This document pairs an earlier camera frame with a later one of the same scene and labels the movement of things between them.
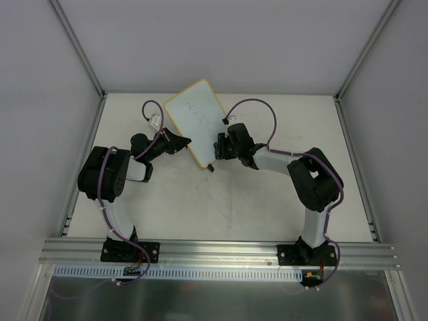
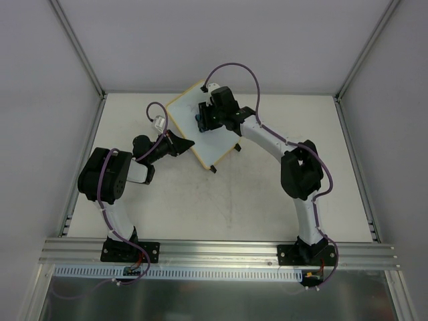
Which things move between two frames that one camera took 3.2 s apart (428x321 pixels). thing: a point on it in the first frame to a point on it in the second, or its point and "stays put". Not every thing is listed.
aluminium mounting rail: x=57 y=251 stays put
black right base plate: x=299 y=255 stays put
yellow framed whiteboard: x=200 y=116 stays put
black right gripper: x=223 y=147 to x=205 y=116
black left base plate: x=128 y=251 stays put
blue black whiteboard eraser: x=217 y=150 to x=199 y=122
